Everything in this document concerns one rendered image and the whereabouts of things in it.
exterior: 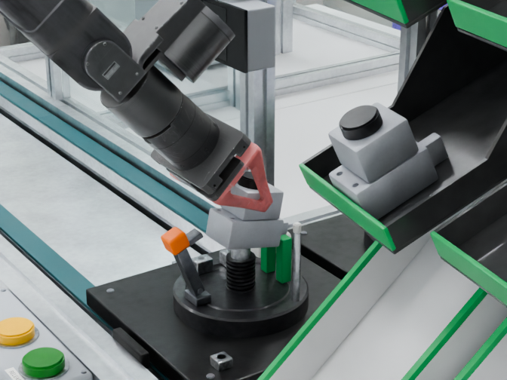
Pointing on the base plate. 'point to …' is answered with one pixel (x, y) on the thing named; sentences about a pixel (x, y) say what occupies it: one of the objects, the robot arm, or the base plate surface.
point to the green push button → (43, 362)
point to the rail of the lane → (72, 322)
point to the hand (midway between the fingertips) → (250, 194)
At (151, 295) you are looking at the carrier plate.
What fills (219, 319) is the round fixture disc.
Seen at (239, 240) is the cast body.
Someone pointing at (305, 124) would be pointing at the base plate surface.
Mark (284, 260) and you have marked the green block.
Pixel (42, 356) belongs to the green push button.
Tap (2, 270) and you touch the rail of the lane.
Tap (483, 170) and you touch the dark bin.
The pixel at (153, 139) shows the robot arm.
